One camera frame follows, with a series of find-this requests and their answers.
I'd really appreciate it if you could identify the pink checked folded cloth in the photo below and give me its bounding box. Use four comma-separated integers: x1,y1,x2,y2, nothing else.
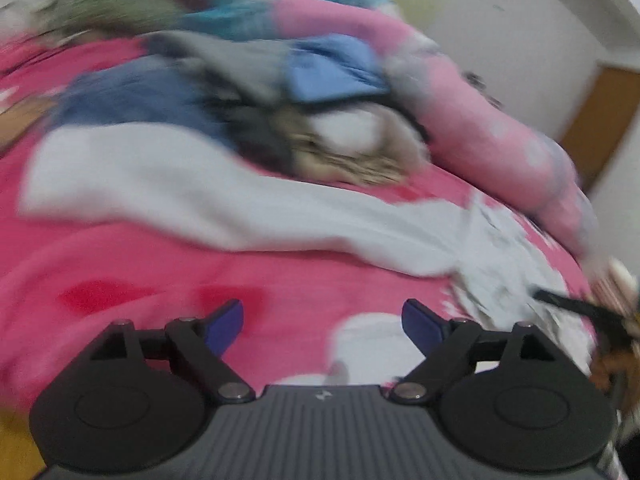
590,275,636,314

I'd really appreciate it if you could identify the cream folded fleece cloth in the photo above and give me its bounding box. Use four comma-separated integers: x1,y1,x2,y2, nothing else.
608,258,639,295

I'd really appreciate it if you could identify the pink floral bed blanket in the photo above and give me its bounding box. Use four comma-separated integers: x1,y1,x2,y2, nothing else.
0,34,601,411

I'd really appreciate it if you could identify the beige folded garment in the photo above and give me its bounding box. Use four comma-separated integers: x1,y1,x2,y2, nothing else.
270,103,431,186

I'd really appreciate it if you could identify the brown wooden door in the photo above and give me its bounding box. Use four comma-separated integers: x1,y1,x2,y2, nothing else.
560,65,640,194

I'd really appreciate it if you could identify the pink grey rolled quilt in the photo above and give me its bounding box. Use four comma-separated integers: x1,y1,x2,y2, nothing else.
272,0,596,257

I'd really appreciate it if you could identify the black garment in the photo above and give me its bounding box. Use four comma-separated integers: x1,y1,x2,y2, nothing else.
203,82,426,178

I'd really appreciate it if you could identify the white fleece folded garment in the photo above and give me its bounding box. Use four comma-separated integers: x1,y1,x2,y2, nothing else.
309,110,383,156

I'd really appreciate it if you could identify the grey folded garment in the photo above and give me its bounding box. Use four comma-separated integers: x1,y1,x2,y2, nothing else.
143,30,292,107

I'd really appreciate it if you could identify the light blue jacket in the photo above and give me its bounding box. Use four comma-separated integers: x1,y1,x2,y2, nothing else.
284,34,390,105

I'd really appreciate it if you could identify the green patterned pillow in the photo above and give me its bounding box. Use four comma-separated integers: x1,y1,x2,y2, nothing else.
40,0,184,37

